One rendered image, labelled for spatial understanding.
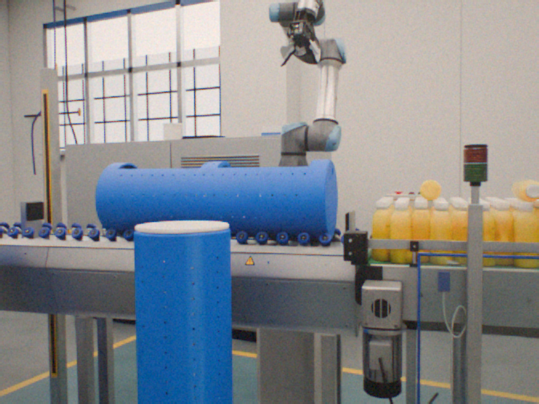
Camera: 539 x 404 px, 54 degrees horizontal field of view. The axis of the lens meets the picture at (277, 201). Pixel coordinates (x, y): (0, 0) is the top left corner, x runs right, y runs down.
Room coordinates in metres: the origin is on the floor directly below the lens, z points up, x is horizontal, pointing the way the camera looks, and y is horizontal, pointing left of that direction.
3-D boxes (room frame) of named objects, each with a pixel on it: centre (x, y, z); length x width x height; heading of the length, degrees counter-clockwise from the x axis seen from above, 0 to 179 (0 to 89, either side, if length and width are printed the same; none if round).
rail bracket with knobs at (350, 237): (1.68, -0.25, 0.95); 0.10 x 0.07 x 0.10; 165
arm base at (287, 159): (2.40, -0.07, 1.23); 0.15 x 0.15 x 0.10
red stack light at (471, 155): (1.43, -0.53, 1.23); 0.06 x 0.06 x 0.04
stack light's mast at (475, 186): (1.43, -0.53, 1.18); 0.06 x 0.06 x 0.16
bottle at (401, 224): (1.69, -0.39, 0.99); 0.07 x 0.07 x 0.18
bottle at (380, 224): (1.74, -0.34, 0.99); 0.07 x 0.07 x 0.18
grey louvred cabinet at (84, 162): (4.18, 0.68, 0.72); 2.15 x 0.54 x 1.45; 64
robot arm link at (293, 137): (2.39, -0.08, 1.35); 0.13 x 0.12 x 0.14; 75
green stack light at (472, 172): (1.43, -0.53, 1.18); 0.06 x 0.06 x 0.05
